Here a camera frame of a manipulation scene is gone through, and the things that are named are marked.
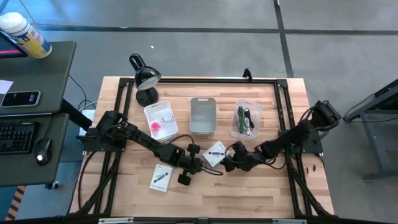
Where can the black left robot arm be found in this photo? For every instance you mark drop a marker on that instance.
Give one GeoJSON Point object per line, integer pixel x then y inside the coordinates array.
{"type": "Point", "coordinates": [140, 137]}

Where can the small pink charger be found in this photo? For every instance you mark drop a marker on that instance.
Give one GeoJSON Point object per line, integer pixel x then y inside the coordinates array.
{"type": "Point", "coordinates": [155, 126]}

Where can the clear plastic bin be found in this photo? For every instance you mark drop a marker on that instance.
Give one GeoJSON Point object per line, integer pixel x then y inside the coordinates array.
{"type": "Point", "coordinates": [258, 107]}

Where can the black desk lamp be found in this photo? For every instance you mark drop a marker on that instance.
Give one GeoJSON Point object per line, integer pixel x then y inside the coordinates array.
{"type": "Point", "coordinates": [146, 77]}

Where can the silver metal bracket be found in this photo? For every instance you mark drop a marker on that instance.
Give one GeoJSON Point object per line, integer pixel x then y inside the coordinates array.
{"type": "Point", "coordinates": [115, 220]}
{"type": "Point", "coordinates": [289, 221]}

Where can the computer monitor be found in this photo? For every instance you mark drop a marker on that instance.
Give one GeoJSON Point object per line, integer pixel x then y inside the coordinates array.
{"type": "Point", "coordinates": [11, 46]}

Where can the black keyboard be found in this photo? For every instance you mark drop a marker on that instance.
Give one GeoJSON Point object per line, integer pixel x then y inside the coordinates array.
{"type": "Point", "coordinates": [17, 138]}

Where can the black aluminium frame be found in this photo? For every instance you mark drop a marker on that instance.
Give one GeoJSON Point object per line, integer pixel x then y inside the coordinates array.
{"type": "Point", "coordinates": [202, 80]}

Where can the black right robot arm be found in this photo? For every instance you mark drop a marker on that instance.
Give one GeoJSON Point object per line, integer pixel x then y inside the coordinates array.
{"type": "Point", "coordinates": [286, 138]}

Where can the black clamp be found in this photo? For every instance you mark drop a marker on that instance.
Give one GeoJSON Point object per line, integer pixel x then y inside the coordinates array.
{"type": "Point", "coordinates": [247, 74]}

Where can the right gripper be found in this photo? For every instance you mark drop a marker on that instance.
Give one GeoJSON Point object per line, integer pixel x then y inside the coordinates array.
{"type": "Point", "coordinates": [254, 156]}

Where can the grey metal stand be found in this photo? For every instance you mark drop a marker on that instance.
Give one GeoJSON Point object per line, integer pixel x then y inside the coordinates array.
{"type": "Point", "coordinates": [373, 146]}

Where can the black smartphone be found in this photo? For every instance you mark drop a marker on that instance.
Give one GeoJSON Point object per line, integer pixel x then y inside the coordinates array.
{"type": "Point", "coordinates": [20, 99]}

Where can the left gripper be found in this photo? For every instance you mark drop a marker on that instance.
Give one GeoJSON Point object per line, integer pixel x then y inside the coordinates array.
{"type": "Point", "coordinates": [182, 160]}

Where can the white plastic bin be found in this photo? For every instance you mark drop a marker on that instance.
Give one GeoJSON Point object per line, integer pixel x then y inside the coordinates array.
{"type": "Point", "coordinates": [152, 109]}

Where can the white paper note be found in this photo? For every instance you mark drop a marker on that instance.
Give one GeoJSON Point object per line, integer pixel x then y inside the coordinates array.
{"type": "Point", "coordinates": [4, 86]}

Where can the grey plastic bin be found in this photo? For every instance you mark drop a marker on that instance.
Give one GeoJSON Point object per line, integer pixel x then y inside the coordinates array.
{"type": "Point", "coordinates": [203, 115]}

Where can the disinfectant wipes canister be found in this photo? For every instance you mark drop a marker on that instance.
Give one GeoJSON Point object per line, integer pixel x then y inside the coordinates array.
{"type": "Point", "coordinates": [25, 35]}

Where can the black computer mouse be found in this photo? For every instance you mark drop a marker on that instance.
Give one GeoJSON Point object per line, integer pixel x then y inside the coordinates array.
{"type": "Point", "coordinates": [43, 152]}

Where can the black computer desk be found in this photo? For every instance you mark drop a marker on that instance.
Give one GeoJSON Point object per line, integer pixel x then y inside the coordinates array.
{"type": "Point", "coordinates": [37, 71]}

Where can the white power strip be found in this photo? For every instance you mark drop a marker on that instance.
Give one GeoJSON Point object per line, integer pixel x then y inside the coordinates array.
{"type": "Point", "coordinates": [88, 115]}

